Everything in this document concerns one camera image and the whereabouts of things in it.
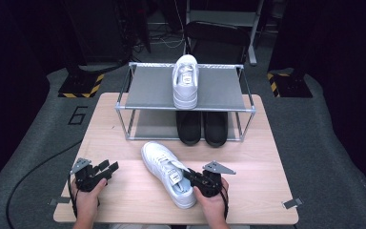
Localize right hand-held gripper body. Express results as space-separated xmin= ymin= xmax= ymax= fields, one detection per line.
xmin=189 ymin=160 xmax=237 ymax=198

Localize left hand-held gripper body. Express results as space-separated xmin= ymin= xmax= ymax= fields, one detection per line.
xmin=70 ymin=156 xmax=110 ymax=193

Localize white sneaker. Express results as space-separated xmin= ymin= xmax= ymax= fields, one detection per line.
xmin=172 ymin=53 xmax=201 ymax=111
xmin=140 ymin=140 xmax=198 ymax=210

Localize black slipper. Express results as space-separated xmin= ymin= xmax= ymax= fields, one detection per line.
xmin=174 ymin=110 xmax=202 ymax=147
xmin=202 ymin=111 xmax=230 ymax=148

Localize metal shoe rack grey shelves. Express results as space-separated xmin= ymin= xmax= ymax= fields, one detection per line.
xmin=114 ymin=61 xmax=256 ymax=142

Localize person's left hand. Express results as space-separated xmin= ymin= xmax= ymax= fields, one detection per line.
xmin=71 ymin=177 xmax=109 ymax=223

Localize person's right hand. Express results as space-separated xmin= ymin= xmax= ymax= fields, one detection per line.
xmin=193 ymin=177 xmax=231 ymax=221

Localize black stand base striped edge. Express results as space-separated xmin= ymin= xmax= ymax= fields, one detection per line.
xmin=57 ymin=65 xmax=106 ymax=99
xmin=266 ymin=70 xmax=314 ymax=98

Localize dark cabinet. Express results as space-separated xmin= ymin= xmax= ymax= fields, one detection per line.
xmin=64 ymin=0 xmax=132 ymax=64

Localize black chair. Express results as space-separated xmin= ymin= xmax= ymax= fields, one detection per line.
xmin=183 ymin=20 xmax=252 ymax=65

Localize right hand-held gripper cable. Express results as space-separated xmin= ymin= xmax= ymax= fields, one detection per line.
xmin=220 ymin=182 xmax=231 ymax=221

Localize hand-held gripper cable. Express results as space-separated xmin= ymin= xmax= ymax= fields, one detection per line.
xmin=67 ymin=173 xmax=78 ymax=219
xmin=220 ymin=182 xmax=231 ymax=221

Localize left hand-held gripper cable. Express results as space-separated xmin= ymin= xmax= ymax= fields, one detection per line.
xmin=67 ymin=173 xmax=78 ymax=219

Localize grey metal table bracket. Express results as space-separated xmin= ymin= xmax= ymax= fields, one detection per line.
xmin=281 ymin=197 xmax=304 ymax=210
xmin=48 ymin=197 xmax=72 ymax=207

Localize black floor cable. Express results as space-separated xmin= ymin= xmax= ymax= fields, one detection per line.
xmin=5 ymin=139 xmax=84 ymax=229

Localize white desk frame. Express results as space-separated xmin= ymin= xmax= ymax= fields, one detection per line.
xmin=182 ymin=0 xmax=267 ymax=67

